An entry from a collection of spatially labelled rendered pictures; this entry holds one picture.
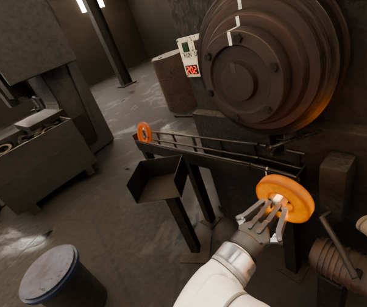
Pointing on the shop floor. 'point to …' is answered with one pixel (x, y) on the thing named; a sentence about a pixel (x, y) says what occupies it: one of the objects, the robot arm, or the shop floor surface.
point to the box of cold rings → (34, 164)
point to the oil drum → (174, 81)
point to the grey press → (37, 66)
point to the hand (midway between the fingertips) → (282, 195)
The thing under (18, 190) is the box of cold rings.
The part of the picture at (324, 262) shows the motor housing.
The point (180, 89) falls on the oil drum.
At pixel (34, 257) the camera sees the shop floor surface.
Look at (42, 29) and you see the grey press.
